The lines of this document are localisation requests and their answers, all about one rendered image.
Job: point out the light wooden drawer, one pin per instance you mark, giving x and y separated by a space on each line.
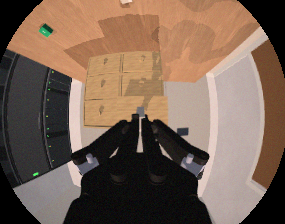
132 64
156 107
151 84
110 89
107 110
108 64

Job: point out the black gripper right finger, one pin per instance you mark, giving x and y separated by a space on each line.
183 153

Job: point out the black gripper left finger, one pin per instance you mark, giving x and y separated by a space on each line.
104 146

